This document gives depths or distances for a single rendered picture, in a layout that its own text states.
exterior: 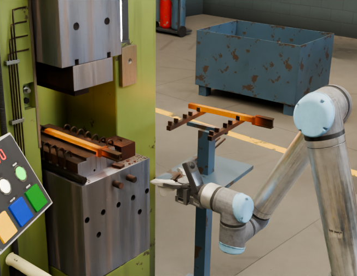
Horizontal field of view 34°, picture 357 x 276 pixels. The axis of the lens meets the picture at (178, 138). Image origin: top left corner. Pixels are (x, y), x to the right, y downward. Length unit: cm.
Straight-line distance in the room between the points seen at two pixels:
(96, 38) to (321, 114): 95
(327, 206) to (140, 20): 125
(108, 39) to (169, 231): 180
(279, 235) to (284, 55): 249
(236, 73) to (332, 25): 439
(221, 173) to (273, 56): 330
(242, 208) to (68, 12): 90
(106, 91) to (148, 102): 23
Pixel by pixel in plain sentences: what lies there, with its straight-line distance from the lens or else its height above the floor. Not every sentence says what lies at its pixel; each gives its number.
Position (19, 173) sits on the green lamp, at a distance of 198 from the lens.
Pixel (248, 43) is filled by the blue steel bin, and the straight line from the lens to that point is 605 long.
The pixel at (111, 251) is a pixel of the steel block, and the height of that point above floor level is 56.
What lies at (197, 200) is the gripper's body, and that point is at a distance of 207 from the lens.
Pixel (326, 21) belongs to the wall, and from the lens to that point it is 1039.
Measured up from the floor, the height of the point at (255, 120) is 102.
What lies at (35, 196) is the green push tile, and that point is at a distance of 199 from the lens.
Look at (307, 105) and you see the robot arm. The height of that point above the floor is 139.
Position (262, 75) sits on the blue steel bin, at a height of 36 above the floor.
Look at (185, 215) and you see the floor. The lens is 397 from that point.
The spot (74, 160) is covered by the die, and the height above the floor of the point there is 98.
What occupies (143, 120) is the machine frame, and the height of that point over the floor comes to 99.
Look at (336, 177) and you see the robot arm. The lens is 173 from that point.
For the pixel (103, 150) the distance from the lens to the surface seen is 234.
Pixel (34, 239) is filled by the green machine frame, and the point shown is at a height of 65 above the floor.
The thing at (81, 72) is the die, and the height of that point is 134.
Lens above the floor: 189
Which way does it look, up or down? 21 degrees down
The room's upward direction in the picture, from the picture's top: 1 degrees clockwise
